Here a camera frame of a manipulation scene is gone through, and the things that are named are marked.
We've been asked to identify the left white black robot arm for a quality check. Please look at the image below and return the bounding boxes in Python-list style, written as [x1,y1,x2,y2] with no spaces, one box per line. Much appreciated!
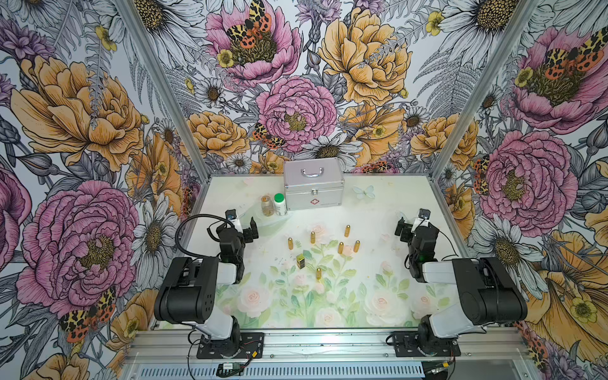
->
[154,214,259,358]

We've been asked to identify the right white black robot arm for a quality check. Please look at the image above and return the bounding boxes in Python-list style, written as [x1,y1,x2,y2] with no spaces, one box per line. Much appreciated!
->
[386,215,528,359]

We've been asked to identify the white bottle green cap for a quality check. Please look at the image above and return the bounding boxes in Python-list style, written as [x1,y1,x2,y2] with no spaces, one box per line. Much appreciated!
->
[273,193,288,216]

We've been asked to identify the square black gold lipstick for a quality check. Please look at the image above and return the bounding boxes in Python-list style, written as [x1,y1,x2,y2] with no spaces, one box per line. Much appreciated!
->
[296,254,306,269]

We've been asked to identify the clear jar brown contents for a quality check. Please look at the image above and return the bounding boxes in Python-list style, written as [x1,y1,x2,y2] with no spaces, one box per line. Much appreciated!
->
[261,195,275,217]

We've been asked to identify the silver aluminium first aid case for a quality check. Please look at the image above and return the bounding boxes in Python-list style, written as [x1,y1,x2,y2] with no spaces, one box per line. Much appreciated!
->
[283,158,345,211]

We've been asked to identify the small green circuit board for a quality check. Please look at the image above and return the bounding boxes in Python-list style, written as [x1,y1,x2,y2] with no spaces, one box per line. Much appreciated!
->
[216,363,242,378]

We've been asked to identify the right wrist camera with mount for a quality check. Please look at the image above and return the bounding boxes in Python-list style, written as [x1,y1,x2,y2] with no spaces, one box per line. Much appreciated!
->
[411,208,431,232]

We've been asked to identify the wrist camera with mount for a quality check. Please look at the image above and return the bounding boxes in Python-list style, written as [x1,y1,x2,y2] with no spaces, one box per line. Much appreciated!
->
[411,208,431,232]
[225,209,243,232]

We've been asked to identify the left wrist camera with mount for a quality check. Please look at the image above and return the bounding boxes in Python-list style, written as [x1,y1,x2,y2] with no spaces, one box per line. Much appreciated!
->
[225,209,243,232]

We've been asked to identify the left black corrugated cable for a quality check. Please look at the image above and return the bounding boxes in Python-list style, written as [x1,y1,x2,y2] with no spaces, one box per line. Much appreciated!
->
[174,213,237,261]

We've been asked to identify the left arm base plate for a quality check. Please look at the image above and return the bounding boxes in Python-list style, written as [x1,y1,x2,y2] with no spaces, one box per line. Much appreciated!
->
[196,332,265,359]

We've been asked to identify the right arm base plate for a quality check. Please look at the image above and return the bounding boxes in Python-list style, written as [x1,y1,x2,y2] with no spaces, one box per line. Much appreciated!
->
[386,331,462,358]

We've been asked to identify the aluminium front rail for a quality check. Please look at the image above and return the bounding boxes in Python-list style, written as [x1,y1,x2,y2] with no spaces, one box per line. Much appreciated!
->
[124,327,529,367]

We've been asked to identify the left aluminium corner post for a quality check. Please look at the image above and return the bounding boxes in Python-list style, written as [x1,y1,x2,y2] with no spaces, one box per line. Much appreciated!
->
[117,1,211,185]

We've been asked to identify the aluminium corner post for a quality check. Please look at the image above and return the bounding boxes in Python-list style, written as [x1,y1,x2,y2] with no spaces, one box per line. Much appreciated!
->
[117,1,211,185]
[428,1,539,181]

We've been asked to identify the right aluminium corner post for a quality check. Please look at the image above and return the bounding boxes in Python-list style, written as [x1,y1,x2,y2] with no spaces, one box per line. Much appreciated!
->
[428,1,539,181]

